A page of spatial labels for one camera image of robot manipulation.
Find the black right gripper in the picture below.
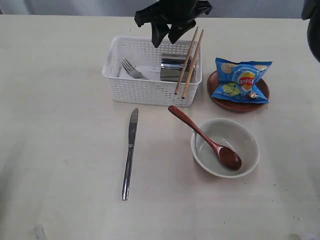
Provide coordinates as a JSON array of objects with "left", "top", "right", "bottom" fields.
[{"left": 134, "top": 0, "right": 213, "bottom": 48}]

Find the blue chips bag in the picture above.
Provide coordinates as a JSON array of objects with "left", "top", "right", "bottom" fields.
[{"left": 211, "top": 57, "right": 272, "bottom": 104}]

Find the silver table knife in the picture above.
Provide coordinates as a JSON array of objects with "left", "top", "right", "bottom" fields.
[{"left": 121, "top": 108, "right": 139, "bottom": 201}]

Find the brown wooden plate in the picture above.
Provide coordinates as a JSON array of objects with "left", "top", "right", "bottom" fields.
[{"left": 207, "top": 71, "right": 265, "bottom": 113}]

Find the pale green ceramic bowl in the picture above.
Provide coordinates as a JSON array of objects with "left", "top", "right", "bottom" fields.
[{"left": 190, "top": 118, "right": 260, "bottom": 179}]

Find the red-brown wooden spoon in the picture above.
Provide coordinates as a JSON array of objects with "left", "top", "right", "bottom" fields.
[{"left": 168, "top": 105, "right": 242, "bottom": 171}]

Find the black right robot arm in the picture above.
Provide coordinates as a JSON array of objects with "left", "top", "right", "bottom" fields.
[{"left": 134, "top": 0, "right": 320, "bottom": 61}]

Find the wooden chopstick left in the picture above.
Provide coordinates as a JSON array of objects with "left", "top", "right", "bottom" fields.
[{"left": 174, "top": 26, "right": 199, "bottom": 95}]

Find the wooden chopstick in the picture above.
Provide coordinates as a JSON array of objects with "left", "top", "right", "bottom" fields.
[
  {"left": 181, "top": 29, "right": 204, "bottom": 99},
  {"left": 174, "top": 26, "right": 199, "bottom": 95}
]

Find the wooden chopstick right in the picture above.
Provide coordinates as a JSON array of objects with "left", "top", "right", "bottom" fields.
[{"left": 181, "top": 29, "right": 204, "bottom": 99}]

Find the white perforated plastic basket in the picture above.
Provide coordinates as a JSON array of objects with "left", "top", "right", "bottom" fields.
[{"left": 102, "top": 36, "right": 202, "bottom": 107}]

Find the silver metal fork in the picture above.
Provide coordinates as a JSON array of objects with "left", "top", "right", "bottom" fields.
[{"left": 120, "top": 59, "right": 148, "bottom": 80}]

